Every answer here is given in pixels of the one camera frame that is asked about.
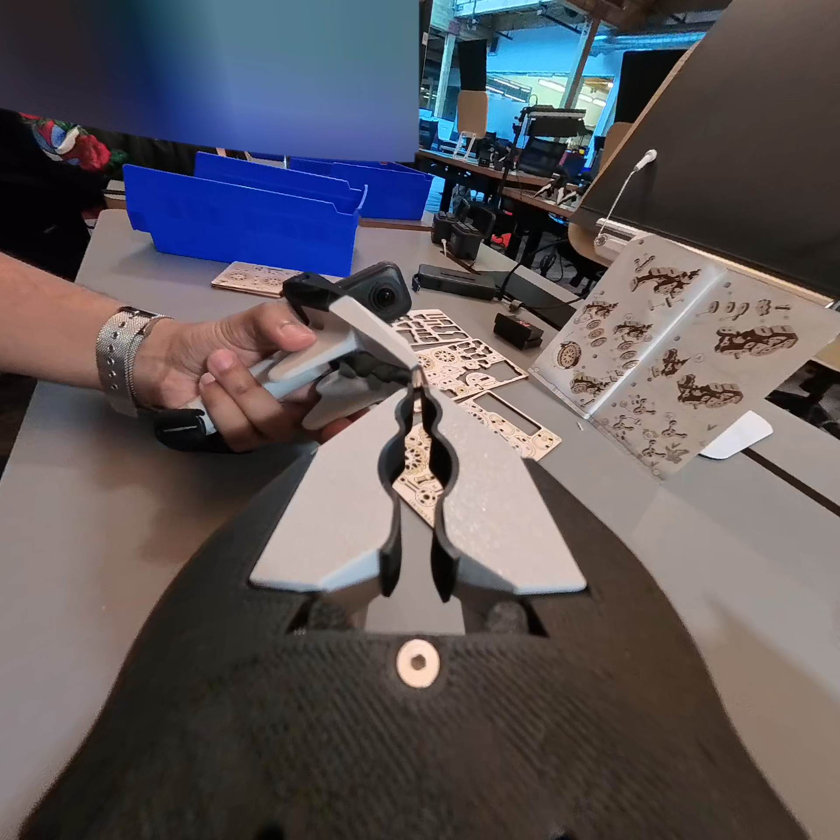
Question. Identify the black monitor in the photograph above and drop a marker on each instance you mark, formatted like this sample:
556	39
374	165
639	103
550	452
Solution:
722	131

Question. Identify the black charging dock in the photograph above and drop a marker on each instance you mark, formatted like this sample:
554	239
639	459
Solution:
466	233

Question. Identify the person's left forearm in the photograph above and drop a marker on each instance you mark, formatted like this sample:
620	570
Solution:
46	321

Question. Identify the small wooden puzzle piece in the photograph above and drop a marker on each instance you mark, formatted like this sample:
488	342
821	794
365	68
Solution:
417	380

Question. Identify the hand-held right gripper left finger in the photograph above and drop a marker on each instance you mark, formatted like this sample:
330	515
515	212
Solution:
315	525

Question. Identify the folded model instruction booklet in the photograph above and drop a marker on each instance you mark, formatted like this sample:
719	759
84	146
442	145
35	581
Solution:
656	341

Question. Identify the long black case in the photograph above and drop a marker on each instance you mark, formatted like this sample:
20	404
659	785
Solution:
453	282

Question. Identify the small black box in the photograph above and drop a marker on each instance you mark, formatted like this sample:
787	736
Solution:
518	328

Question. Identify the puzzle sheet with rectangular window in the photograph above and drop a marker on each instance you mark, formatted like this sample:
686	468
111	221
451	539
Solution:
548	443

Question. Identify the person's left hand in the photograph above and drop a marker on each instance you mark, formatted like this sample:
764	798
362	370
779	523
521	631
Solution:
190	354

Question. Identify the silver wristwatch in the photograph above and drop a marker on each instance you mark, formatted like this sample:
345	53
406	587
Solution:
121	354

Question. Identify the black flat monitor base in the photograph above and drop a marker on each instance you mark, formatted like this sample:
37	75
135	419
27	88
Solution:
544	302

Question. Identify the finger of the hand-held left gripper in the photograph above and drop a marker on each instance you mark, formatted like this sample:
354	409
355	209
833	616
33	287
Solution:
341	400
367	328

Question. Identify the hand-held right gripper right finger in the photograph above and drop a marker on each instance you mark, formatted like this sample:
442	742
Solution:
518	525

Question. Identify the grey desk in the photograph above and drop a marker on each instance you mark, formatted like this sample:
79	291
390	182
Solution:
131	525

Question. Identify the white paper card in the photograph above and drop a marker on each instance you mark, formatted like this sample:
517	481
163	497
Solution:
741	433

